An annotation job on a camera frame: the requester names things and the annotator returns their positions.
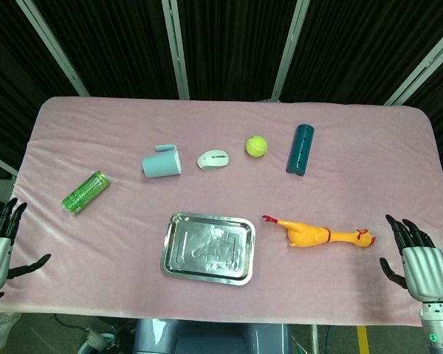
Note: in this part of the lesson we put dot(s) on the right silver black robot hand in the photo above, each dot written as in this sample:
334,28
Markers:
426,269

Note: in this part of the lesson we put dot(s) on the yellow rubber chicken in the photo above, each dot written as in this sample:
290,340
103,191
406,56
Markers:
310,234

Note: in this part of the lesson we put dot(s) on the stainless steel rectangular tray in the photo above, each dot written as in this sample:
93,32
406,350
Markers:
208,249

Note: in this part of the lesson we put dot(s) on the green drink can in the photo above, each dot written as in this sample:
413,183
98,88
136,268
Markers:
86,192

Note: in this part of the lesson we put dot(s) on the pink fleece table cloth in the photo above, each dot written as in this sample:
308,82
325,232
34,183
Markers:
317,184

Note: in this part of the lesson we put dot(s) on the dark teal cylindrical holder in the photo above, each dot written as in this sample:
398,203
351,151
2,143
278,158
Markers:
299,149

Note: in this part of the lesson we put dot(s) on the light blue plastic cup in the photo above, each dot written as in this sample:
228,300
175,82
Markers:
161,165

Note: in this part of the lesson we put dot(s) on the yellow-green tennis ball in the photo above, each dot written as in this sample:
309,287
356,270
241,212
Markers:
257,146

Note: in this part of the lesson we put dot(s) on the blue-grey robot torso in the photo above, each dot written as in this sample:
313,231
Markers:
210,337

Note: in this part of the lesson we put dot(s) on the white computer mouse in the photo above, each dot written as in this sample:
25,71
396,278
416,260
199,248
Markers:
212,159

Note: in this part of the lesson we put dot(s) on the grey aluminium partition post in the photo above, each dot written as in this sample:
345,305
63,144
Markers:
424,68
289,51
0,162
177,51
55,48

